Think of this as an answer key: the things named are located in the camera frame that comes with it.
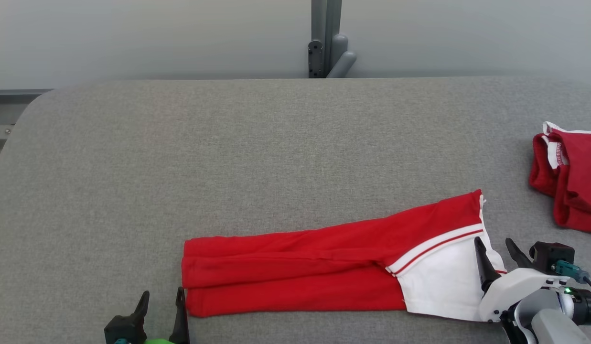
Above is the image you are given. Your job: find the teal right camera connector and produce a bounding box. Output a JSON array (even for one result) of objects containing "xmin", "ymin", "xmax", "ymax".
[{"xmin": 552, "ymin": 260, "xmax": 590, "ymax": 283}]

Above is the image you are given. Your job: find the red garment with white trim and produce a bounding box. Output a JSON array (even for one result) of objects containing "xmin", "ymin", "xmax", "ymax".
[{"xmin": 529, "ymin": 121, "xmax": 591, "ymax": 235}]

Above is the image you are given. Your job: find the grey fabric sofa cushion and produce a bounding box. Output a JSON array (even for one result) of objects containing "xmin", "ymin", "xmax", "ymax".
[{"xmin": 0, "ymin": 76, "xmax": 591, "ymax": 344}]

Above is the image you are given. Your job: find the grey metal post with bracket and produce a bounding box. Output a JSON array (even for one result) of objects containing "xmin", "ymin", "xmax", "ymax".
[{"xmin": 308, "ymin": 0, "xmax": 357, "ymax": 79}]

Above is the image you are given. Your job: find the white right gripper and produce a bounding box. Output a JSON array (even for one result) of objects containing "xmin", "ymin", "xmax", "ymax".
[{"xmin": 474, "ymin": 236, "xmax": 570, "ymax": 323}]

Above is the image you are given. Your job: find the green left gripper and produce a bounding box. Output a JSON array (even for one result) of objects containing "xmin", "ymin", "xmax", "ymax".
[{"xmin": 133, "ymin": 287, "xmax": 190, "ymax": 344}]

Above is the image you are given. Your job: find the red and white lettered jersey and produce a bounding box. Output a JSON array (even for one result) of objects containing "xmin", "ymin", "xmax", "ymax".
[{"xmin": 182, "ymin": 189, "xmax": 508, "ymax": 322}]

